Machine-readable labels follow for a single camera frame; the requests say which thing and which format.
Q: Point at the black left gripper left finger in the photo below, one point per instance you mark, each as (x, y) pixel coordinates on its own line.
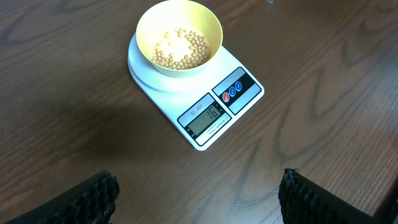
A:
(91, 201)

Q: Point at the yellow plastic bowl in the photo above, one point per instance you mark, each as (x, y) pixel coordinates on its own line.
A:
(171, 15)

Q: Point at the soybeans in bowl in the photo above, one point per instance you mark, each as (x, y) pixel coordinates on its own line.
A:
(181, 49)

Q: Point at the white digital kitchen scale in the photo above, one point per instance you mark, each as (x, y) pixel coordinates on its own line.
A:
(204, 106)

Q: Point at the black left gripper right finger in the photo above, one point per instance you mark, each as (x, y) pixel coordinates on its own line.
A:
(302, 202)

